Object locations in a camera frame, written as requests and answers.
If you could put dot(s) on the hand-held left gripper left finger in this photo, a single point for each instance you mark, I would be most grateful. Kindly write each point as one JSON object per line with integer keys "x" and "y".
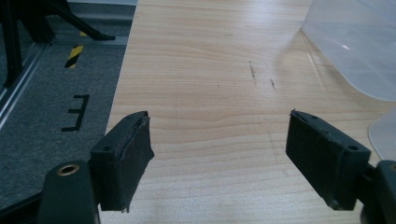
{"x": 120, "y": 161}

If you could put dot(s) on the clear plastic sheet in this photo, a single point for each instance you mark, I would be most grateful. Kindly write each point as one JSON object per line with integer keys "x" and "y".
{"x": 355, "y": 43}

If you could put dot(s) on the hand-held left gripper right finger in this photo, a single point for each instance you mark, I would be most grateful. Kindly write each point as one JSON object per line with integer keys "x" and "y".
{"x": 323, "y": 155}

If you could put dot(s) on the black metal stand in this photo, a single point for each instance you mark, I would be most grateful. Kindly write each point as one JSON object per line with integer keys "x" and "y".
{"x": 31, "y": 21}

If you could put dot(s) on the black tape floor mark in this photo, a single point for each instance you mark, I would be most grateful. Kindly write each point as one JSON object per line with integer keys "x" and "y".
{"x": 77, "y": 113}

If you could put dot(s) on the yellow black hazard tape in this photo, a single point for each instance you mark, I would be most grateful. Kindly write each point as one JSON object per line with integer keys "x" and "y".
{"x": 74, "y": 54}

